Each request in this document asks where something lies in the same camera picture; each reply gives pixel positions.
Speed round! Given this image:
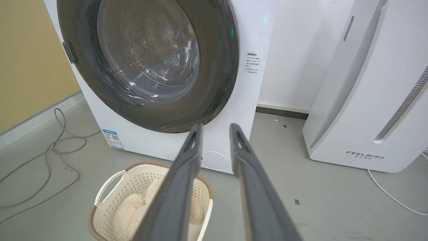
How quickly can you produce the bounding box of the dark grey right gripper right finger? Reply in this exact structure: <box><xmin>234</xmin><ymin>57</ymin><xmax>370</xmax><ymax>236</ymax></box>
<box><xmin>229</xmin><ymin>123</ymin><xmax>303</xmax><ymax>241</ymax></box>

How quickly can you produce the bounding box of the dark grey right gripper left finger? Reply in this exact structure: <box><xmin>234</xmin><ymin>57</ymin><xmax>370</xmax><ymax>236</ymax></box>
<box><xmin>132</xmin><ymin>123</ymin><xmax>204</xmax><ymax>241</ymax></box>

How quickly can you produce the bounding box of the washer door glass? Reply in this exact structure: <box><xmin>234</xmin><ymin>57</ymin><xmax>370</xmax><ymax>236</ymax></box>
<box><xmin>57</xmin><ymin>0</ymin><xmax>239</xmax><ymax>134</ymax></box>

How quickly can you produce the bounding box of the white front-load washing machine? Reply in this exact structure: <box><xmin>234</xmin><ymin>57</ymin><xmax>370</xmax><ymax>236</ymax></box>
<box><xmin>43</xmin><ymin>0</ymin><xmax>278</xmax><ymax>174</ymax></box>

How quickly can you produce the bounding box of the metal door hinge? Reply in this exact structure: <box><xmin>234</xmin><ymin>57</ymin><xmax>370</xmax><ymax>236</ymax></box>
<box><xmin>62</xmin><ymin>42</ymin><xmax>78</xmax><ymax>65</ymax></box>

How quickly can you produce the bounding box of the round white filter cover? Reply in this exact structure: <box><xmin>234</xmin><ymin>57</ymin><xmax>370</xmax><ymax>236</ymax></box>
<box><xmin>202</xmin><ymin>151</ymin><xmax>230</xmax><ymax>171</ymax></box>

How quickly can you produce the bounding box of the beige plush toy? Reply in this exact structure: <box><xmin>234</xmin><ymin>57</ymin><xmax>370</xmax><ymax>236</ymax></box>
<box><xmin>112</xmin><ymin>176</ymin><xmax>205</xmax><ymax>241</ymax></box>

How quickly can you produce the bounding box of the cream perforated laundry basket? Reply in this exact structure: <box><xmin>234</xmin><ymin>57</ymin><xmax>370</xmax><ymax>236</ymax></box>
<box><xmin>88</xmin><ymin>161</ymin><xmax>214</xmax><ymax>241</ymax></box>

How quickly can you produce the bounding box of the blue energy label sticker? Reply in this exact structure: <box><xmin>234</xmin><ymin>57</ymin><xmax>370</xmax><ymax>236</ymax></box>
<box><xmin>102</xmin><ymin>129</ymin><xmax>124</xmax><ymax>150</ymax></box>

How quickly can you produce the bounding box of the small black text sticker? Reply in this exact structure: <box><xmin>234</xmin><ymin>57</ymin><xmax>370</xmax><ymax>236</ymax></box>
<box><xmin>246</xmin><ymin>52</ymin><xmax>259</xmax><ymax>74</ymax></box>

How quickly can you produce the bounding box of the white air purifier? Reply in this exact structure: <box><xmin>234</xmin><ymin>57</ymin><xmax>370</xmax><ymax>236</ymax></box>
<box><xmin>303</xmin><ymin>0</ymin><xmax>428</xmax><ymax>173</ymax></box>

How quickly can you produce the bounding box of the grey floor cable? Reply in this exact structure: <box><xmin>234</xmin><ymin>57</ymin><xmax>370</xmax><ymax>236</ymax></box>
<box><xmin>0</xmin><ymin>129</ymin><xmax>101</xmax><ymax>183</ymax></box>
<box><xmin>0</xmin><ymin>108</ymin><xmax>88</xmax><ymax>225</ymax></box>

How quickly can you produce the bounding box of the white power cable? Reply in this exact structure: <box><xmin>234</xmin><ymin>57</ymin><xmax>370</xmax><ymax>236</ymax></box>
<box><xmin>367</xmin><ymin>169</ymin><xmax>428</xmax><ymax>216</ymax></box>

